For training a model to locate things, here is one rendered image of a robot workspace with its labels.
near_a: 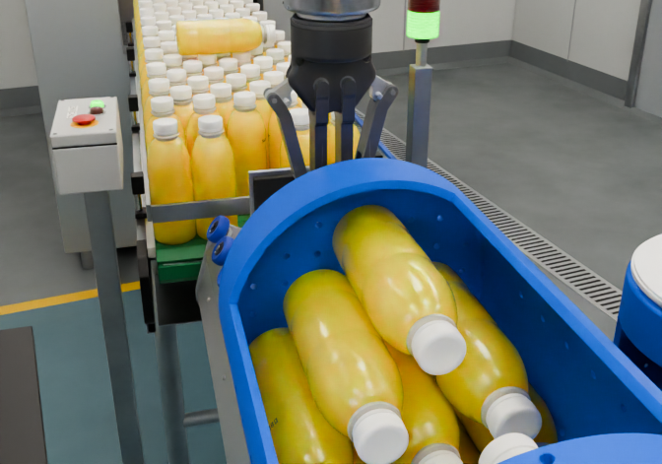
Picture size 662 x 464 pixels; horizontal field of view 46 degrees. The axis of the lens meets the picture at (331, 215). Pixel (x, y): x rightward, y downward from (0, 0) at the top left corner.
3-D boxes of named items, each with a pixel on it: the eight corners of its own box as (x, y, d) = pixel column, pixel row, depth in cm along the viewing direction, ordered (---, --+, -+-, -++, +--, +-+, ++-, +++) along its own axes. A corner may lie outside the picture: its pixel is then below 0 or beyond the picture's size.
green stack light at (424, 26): (412, 39, 154) (413, 14, 152) (402, 33, 159) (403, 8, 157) (442, 37, 155) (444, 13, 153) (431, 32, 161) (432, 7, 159)
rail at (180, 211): (152, 224, 127) (151, 206, 126) (152, 221, 128) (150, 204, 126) (389, 199, 135) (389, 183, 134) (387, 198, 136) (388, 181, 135)
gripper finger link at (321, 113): (331, 81, 72) (316, 81, 71) (328, 193, 76) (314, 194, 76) (321, 70, 75) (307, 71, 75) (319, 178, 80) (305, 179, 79)
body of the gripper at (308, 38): (364, 3, 75) (363, 97, 79) (277, 6, 73) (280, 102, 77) (388, 17, 69) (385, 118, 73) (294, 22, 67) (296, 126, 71)
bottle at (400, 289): (316, 240, 75) (371, 349, 59) (368, 189, 74) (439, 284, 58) (364, 282, 78) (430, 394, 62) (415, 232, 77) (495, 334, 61)
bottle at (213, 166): (217, 244, 130) (210, 139, 123) (188, 233, 134) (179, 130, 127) (246, 230, 136) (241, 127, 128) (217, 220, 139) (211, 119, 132)
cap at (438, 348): (399, 344, 59) (406, 357, 58) (435, 308, 59) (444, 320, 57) (430, 369, 61) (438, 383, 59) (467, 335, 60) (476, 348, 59)
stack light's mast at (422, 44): (411, 70, 156) (415, -13, 149) (401, 62, 162) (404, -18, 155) (440, 68, 158) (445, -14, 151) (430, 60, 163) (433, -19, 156)
